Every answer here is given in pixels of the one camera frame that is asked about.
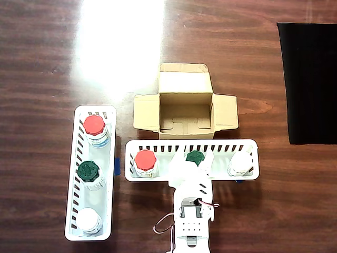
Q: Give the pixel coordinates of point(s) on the green cap bottle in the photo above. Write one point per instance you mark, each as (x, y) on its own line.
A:
(194, 156)
(88, 171)

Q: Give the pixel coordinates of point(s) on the cardboard box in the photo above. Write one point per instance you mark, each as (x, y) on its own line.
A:
(184, 87)

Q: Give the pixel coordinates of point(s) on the red cap bottle blue label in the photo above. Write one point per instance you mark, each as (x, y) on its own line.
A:
(94, 125)

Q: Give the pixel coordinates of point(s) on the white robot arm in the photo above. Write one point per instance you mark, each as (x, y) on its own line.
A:
(190, 237)

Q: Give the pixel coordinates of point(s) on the wide white slotted tray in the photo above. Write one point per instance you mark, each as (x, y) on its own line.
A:
(221, 168)

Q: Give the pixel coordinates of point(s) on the white cap bottle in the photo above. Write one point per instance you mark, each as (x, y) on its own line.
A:
(241, 163)
(87, 218)

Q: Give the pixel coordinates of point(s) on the red cap bottle yellow label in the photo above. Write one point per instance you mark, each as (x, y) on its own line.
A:
(144, 160)

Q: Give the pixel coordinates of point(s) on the long white slotted tray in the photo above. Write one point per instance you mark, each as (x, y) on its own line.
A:
(90, 197)

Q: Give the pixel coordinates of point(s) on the blue tape piece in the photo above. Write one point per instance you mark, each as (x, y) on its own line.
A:
(239, 181)
(117, 166)

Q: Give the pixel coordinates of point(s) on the black mat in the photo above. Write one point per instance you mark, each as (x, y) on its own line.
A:
(310, 92)

